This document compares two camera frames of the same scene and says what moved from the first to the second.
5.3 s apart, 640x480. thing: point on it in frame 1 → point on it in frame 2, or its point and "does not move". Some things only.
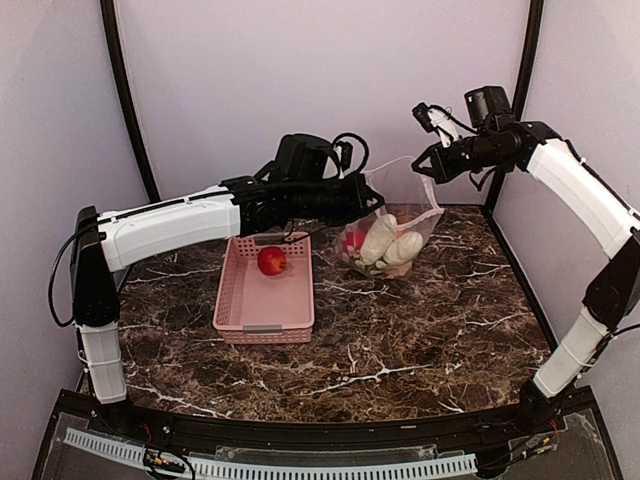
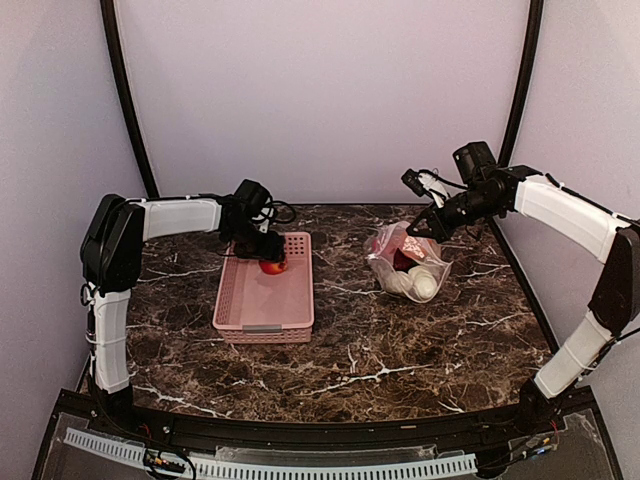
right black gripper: x=442 y=169 → x=439 y=228
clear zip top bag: x=389 y=242 → x=406 y=263
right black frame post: x=522 y=90 does not move
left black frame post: x=124 y=96 does not move
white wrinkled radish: x=378 y=239 → x=397 y=282
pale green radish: x=404 y=248 → x=424 y=281
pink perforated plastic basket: x=253 y=307 does not move
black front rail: x=402 y=430 does not move
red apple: x=272 y=261 does not move
